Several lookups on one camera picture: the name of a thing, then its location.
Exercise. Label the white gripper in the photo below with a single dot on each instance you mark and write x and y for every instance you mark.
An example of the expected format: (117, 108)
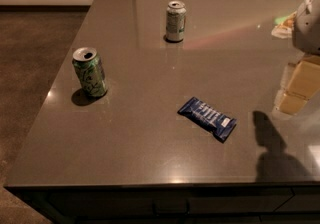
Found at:
(307, 29)

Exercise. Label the green soda can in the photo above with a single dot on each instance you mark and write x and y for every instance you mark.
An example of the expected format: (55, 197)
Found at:
(88, 68)

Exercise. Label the white and green can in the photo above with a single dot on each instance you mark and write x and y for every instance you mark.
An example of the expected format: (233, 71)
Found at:
(175, 21)

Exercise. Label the crumpled snack bag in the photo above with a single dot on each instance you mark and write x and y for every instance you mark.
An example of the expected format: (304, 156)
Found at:
(284, 26)

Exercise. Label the blue snack wrapper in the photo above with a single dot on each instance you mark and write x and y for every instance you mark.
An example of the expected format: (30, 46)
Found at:
(208, 118)

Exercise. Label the dark cabinet drawer front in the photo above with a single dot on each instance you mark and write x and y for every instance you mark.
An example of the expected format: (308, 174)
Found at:
(97, 204)

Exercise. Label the black drawer handle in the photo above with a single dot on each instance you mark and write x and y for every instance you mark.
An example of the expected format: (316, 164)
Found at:
(170, 208)

